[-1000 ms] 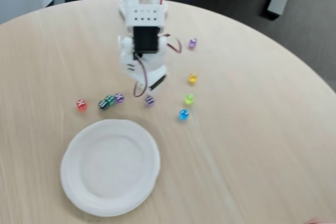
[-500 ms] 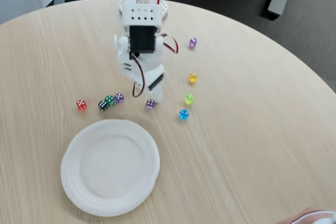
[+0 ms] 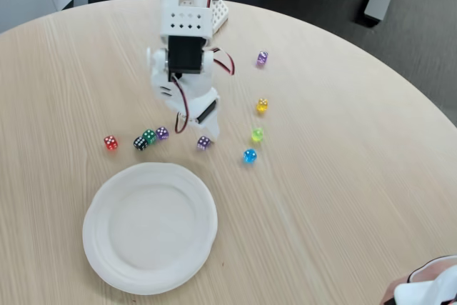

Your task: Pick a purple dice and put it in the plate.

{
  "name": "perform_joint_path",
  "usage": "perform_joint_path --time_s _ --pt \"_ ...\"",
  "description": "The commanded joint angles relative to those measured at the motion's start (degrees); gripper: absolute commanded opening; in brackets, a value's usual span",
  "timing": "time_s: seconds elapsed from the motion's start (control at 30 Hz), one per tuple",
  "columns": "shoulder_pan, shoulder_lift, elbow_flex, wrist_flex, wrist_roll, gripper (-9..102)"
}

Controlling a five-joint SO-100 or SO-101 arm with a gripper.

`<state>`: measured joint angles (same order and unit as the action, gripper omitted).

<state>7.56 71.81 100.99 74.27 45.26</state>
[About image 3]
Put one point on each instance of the white paper plate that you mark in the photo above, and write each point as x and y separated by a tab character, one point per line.
150	230

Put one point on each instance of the person's hand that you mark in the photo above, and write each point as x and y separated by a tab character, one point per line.
428	269

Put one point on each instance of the lime green translucent die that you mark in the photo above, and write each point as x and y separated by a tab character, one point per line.
257	134

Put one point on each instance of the blue translucent die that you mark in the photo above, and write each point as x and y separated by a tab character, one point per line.
250	156

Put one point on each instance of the yellow translucent die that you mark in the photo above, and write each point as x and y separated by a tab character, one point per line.
262	105

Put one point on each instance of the black die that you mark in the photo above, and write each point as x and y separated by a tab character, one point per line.
140	143

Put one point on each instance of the pale purple translucent die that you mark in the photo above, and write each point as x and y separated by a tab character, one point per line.
262	58

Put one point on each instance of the red die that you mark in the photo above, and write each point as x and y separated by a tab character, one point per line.
111	143

